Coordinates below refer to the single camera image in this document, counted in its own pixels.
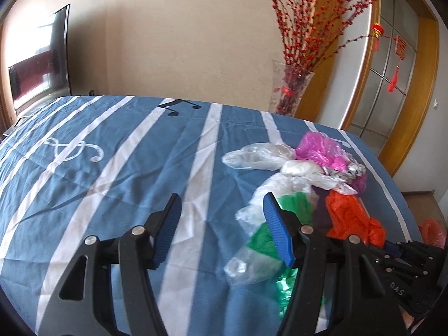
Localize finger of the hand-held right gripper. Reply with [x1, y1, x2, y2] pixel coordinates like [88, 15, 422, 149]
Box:
[380, 241, 403, 258]

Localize wooden framed glass door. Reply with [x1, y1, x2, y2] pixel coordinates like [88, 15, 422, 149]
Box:
[350, 0, 440, 179]

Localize red wastebasket liner bag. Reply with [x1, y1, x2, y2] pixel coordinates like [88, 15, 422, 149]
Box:
[419, 218, 447, 249]

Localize pink plastic bag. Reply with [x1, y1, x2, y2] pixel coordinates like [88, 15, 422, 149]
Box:
[295, 131, 354, 170]

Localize opaque white plastic bag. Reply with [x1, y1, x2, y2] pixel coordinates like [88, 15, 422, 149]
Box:
[282, 159, 328, 177]

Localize clear glass vase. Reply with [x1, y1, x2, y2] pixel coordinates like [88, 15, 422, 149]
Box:
[269, 60, 316, 118]

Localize green plastic bag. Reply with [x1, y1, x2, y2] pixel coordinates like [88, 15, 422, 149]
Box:
[245, 192, 328, 319]

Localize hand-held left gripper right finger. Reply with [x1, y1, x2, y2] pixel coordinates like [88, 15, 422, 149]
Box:
[263, 192, 408, 336]

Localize small crumpled clear plastic bag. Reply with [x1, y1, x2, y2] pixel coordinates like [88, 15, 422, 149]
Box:
[224, 248, 277, 286]

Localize black flat screen television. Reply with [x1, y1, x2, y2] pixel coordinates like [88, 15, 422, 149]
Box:
[8, 4, 72, 118]

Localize small red lantern ornament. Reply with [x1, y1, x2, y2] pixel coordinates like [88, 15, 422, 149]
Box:
[371, 23, 386, 51]

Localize black white printed wrapper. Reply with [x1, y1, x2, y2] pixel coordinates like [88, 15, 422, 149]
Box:
[325, 163, 366, 183]

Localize blue white striped tablecloth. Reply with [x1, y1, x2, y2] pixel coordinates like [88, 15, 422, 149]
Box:
[0, 94, 426, 336]

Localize orange-red plastic bag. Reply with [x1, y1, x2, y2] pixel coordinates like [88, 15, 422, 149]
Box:
[325, 191, 386, 247]

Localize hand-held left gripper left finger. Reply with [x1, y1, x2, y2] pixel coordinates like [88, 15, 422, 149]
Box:
[37, 192, 183, 336]

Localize red tasselled hanging ornament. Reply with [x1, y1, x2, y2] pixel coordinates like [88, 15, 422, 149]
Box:
[387, 35, 408, 93]

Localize wooden archway trim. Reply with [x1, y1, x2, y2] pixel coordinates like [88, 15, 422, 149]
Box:
[341, 0, 382, 132]

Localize large translucent white plastic bag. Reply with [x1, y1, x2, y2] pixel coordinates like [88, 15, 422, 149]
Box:
[235, 173, 359, 235]

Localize purple plastic bag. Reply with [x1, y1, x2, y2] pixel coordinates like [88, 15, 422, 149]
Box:
[350, 173, 368, 193]

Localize red berry branches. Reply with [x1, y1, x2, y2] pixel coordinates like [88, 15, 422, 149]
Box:
[251, 0, 384, 78]

